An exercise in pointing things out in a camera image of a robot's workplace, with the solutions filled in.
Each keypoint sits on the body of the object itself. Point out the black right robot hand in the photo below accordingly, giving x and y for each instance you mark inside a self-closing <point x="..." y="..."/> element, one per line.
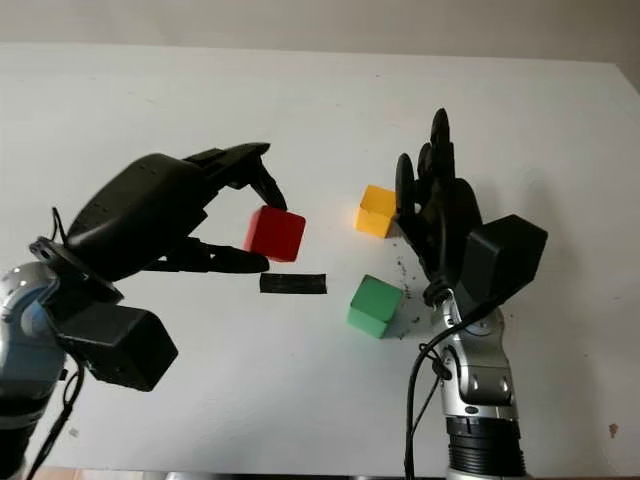
<point x="440" y="225"/>

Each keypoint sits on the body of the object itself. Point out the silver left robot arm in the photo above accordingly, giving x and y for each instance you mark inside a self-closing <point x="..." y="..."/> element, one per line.
<point x="25" y="350"/>

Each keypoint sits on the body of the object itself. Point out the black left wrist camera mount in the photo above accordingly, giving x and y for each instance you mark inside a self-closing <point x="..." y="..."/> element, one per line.
<point x="125" y="345"/>

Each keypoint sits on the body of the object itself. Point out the green cube block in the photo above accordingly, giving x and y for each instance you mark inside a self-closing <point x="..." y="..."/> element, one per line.
<point x="374" y="305"/>

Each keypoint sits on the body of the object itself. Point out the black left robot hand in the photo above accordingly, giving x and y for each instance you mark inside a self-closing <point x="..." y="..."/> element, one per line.
<point x="135" y="215"/>

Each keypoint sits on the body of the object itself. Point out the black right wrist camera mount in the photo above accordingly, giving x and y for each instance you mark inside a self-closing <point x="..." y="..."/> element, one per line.
<point x="505" y="255"/>

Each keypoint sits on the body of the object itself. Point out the red cube block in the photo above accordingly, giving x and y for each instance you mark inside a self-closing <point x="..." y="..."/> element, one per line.
<point x="275" y="234"/>

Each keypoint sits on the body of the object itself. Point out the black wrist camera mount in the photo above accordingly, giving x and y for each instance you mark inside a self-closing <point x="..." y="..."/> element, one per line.
<point x="505" y="255"/>
<point x="125" y="345"/>

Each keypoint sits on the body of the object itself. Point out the black flat rectangular block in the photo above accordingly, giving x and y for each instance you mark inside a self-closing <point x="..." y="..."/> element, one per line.
<point x="292" y="283"/>

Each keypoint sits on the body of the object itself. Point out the yellow cube block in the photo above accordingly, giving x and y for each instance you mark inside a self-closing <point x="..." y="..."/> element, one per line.
<point x="374" y="210"/>

